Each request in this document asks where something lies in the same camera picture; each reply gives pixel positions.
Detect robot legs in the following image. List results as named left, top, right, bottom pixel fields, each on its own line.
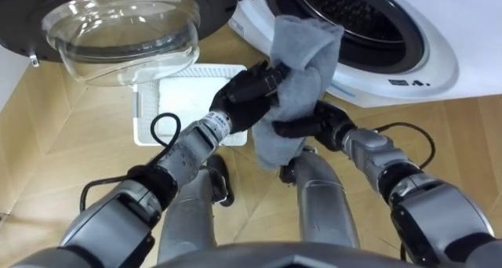
left=156, top=145, right=361, bottom=265

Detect white washing machine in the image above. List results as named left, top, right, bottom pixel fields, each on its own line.
left=228, top=0, right=502, bottom=109

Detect open washing machine door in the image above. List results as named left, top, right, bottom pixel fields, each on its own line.
left=0, top=0, right=256, bottom=87

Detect grey cloth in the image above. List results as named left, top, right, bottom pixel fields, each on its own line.
left=251, top=13, right=345, bottom=170

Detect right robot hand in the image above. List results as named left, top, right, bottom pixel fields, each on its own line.
left=271, top=100, right=358, bottom=152

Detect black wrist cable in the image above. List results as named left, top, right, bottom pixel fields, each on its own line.
left=371, top=121, right=437, bottom=170
left=79, top=112, right=183, bottom=213

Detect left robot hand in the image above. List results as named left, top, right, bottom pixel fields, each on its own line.
left=209, top=60, right=292, bottom=135

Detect white laundry basket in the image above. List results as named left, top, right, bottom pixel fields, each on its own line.
left=132, top=63, right=249, bottom=147

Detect robot body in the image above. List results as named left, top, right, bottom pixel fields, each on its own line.
left=151, top=241, right=424, bottom=268

